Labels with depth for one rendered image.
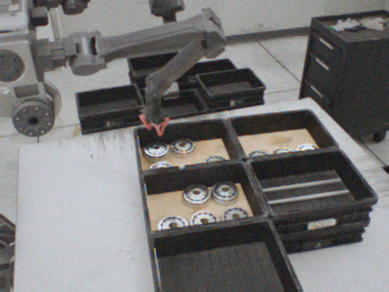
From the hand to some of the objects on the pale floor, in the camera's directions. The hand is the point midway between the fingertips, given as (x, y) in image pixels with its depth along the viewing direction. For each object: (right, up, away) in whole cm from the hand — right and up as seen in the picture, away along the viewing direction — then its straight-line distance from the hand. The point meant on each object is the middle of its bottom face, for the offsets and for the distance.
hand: (154, 130), depth 173 cm
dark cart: (+132, +4, +162) cm, 209 cm away
